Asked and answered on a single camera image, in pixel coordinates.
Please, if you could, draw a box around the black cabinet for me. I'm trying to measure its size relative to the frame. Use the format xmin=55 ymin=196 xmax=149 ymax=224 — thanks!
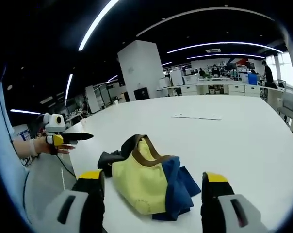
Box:
xmin=133 ymin=87 xmax=151 ymax=101

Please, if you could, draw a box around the white square pillar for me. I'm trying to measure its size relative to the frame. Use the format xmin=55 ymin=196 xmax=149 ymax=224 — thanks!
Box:
xmin=117 ymin=40 xmax=164 ymax=102

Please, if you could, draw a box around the white drawer cabinet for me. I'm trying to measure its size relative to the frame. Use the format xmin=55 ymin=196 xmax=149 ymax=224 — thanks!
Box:
xmin=180 ymin=85 xmax=198 ymax=96
xmin=228 ymin=84 xmax=246 ymax=96

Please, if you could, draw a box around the white template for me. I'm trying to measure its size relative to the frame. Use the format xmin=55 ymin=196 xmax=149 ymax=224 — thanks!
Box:
xmin=170 ymin=113 xmax=222 ymax=121

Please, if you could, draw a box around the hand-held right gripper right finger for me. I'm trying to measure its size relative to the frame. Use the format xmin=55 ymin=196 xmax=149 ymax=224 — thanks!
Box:
xmin=200 ymin=171 xmax=271 ymax=233

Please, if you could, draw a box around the yellow cloth bag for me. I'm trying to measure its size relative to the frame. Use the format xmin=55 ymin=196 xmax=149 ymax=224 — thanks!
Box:
xmin=97 ymin=134 xmax=202 ymax=221

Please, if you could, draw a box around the grey office chair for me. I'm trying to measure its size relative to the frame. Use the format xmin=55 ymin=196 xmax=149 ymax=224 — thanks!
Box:
xmin=277 ymin=92 xmax=293 ymax=127

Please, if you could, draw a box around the person's light blue shirt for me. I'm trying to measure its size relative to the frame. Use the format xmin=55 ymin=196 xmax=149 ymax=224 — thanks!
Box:
xmin=0 ymin=80 xmax=31 ymax=225

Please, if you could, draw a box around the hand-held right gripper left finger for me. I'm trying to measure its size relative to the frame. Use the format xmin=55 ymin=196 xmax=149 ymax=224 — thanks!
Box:
xmin=43 ymin=169 xmax=106 ymax=233

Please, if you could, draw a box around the thin black cable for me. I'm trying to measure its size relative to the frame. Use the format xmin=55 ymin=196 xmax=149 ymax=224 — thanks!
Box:
xmin=54 ymin=152 xmax=77 ymax=178

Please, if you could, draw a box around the curved ceiling strip light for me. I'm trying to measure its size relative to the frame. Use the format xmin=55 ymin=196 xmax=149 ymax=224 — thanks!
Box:
xmin=166 ymin=41 xmax=284 ymax=54

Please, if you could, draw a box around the long ceiling strip light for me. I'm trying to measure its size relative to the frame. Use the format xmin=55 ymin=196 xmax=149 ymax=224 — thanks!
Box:
xmin=78 ymin=0 xmax=121 ymax=52

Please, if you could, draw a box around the person's left hand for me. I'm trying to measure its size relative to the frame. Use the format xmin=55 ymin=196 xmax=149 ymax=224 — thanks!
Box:
xmin=33 ymin=136 xmax=76 ymax=156

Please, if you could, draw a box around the blue storage box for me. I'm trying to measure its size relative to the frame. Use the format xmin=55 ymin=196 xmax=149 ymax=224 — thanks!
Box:
xmin=247 ymin=73 xmax=259 ymax=85

